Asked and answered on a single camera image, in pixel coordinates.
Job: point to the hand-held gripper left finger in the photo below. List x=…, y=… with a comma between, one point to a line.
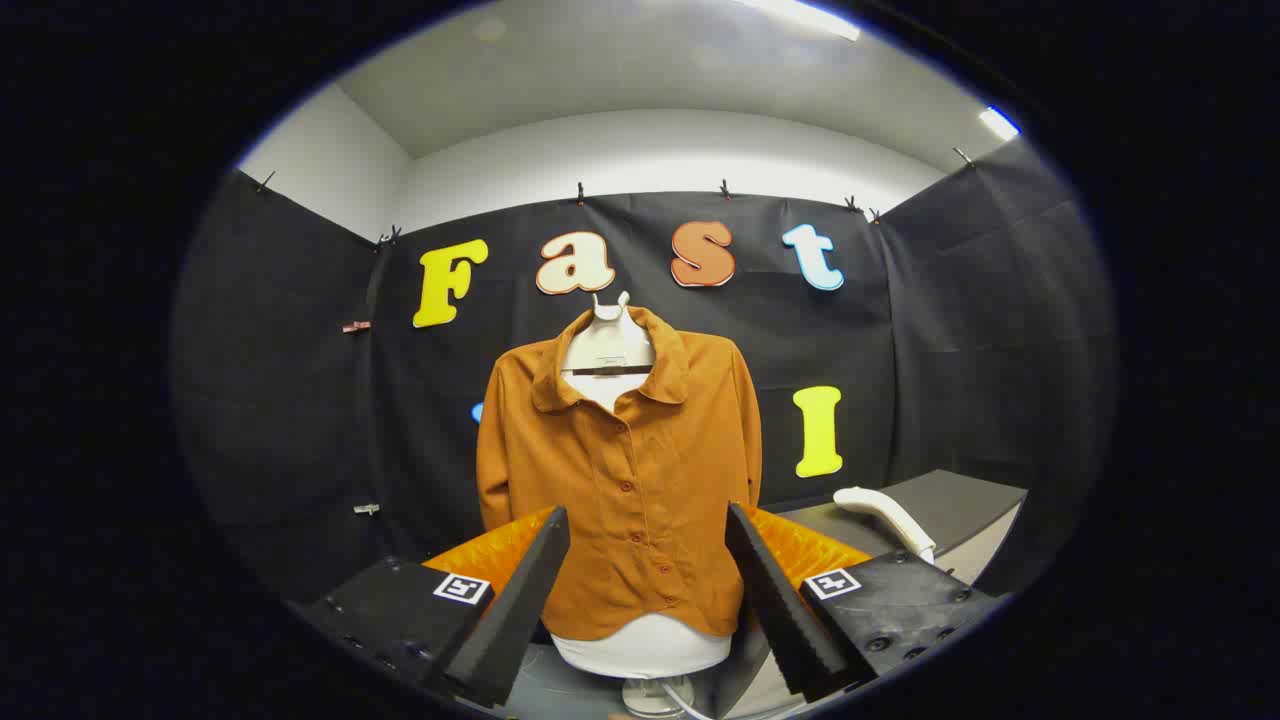
x=520, y=610

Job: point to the long ceiling light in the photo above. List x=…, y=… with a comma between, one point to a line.
x=805, y=17

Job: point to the grey table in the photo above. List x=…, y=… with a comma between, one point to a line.
x=950, y=505

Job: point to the white garment steamer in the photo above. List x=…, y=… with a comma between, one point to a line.
x=885, y=512

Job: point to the white garment form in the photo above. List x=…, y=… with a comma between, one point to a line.
x=640, y=650

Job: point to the small ceiling light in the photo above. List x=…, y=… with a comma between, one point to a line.
x=999, y=122

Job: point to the black backdrop cloth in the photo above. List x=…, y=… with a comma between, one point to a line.
x=300, y=400

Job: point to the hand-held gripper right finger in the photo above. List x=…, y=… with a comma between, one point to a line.
x=780, y=610

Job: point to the orange button shirt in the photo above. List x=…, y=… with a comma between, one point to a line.
x=640, y=500

